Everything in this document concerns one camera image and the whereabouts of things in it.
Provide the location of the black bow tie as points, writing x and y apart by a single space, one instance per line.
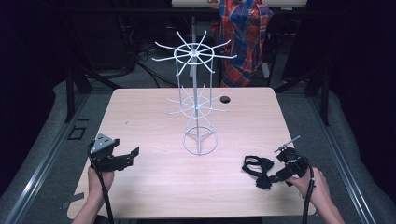
261 169

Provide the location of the grey tape strip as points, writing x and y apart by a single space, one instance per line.
74 198

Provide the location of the black metal stand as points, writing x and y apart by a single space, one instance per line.
70 93
325 99

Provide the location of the metal floor rail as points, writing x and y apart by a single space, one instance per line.
345 168
40 174

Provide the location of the person's right hand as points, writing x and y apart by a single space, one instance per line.
311 186

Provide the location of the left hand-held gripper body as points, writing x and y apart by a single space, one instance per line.
102 152

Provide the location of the red blue plaid cloth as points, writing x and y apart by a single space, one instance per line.
244 40

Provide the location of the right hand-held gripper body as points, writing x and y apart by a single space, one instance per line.
292 165

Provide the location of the person's left hand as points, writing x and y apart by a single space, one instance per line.
100 183

